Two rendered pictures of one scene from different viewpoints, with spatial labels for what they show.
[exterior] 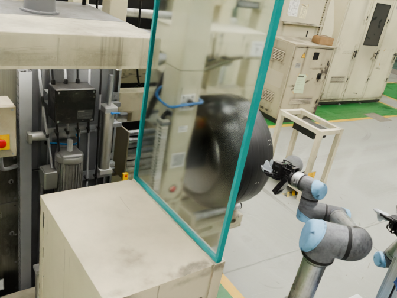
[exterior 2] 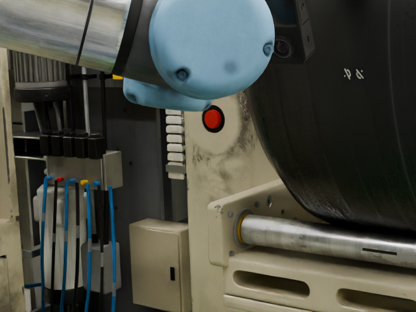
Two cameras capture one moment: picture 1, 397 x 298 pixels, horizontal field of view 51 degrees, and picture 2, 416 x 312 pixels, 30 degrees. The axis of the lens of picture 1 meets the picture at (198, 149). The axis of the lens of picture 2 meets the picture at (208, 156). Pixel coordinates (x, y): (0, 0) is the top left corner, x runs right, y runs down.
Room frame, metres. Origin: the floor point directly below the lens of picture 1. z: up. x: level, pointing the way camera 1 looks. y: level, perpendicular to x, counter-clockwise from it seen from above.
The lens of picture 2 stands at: (1.45, -1.13, 1.20)
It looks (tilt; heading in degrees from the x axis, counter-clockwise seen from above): 9 degrees down; 75
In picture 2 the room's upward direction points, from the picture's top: 2 degrees counter-clockwise
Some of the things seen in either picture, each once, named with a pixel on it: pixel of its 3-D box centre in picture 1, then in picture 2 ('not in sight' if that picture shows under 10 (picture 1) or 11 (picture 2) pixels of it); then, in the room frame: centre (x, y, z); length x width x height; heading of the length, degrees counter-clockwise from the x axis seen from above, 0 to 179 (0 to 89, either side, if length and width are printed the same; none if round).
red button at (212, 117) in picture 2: not in sight; (214, 118); (1.78, 0.09, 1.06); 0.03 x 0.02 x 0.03; 130
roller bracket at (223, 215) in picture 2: not in sight; (282, 208); (1.89, 0.08, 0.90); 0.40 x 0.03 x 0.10; 40
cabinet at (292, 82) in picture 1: (293, 80); not in sight; (6.65, -1.29, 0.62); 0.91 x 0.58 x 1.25; 127
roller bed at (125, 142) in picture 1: (135, 149); not in sight; (2.16, 0.36, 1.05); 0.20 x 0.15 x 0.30; 130
